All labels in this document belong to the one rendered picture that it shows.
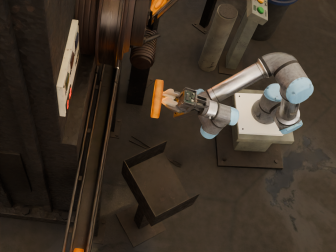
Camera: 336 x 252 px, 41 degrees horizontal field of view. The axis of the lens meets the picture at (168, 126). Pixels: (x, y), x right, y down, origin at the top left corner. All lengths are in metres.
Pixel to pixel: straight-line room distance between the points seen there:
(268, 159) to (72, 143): 1.44
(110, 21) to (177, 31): 1.67
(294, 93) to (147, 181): 0.71
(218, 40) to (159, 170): 1.08
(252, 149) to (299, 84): 0.90
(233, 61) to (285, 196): 0.92
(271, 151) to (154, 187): 1.09
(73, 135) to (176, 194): 0.52
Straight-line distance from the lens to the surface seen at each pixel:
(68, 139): 1.70
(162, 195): 1.93
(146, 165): 1.95
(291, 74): 1.96
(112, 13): 1.52
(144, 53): 2.35
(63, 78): 1.39
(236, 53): 2.93
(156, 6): 2.36
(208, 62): 2.93
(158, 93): 1.78
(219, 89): 2.00
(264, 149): 2.77
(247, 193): 2.69
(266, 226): 2.66
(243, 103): 2.56
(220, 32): 2.70
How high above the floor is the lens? 2.39
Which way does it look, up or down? 61 degrees down
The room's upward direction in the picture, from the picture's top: 18 degrees clockwise
